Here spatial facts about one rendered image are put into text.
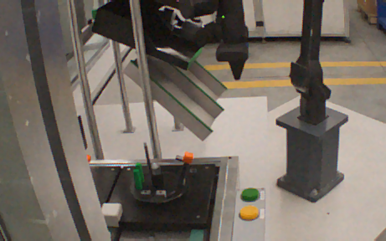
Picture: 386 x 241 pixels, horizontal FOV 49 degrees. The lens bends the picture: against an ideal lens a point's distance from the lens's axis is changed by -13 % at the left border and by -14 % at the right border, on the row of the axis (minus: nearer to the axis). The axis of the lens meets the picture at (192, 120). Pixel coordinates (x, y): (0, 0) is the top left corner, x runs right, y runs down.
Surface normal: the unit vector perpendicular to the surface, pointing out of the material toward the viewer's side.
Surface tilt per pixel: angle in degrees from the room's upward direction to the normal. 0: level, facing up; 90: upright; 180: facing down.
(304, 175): 90
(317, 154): 90
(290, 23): 90
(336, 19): 90
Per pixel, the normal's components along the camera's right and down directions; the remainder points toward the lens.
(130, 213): -0.11, -0.89
